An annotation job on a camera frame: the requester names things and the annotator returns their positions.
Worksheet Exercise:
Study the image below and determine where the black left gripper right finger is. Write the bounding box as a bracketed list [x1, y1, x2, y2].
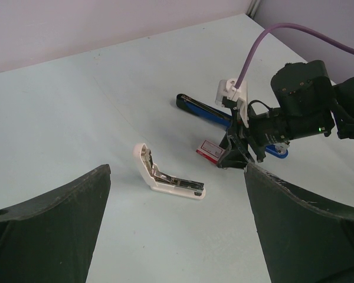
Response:
[244, 163, 354, 282]

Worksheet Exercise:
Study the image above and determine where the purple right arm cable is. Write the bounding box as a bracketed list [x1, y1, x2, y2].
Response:
[234, 22, 354, 89]

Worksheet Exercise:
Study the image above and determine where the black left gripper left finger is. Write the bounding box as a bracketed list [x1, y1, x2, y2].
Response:
[0, 164, 111, 282]

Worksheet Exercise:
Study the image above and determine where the blue and black stapler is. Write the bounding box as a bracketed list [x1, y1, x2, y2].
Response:
[176, 94, 289, 159]

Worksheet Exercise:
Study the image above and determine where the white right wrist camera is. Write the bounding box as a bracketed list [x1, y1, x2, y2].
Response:
[215, 78, 249, 128]

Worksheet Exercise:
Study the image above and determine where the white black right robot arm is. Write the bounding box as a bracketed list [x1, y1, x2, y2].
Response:
[216, 60, 354, 169]

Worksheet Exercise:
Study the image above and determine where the aluminium frame post right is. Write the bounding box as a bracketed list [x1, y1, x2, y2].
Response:
[246, 0, 262, 19]

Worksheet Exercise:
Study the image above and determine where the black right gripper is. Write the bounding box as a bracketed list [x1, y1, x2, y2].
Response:
[217, 107, 290, 170]

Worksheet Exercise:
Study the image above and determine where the red white staple box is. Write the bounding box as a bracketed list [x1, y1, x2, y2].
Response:
[196, 140, 225, 164]

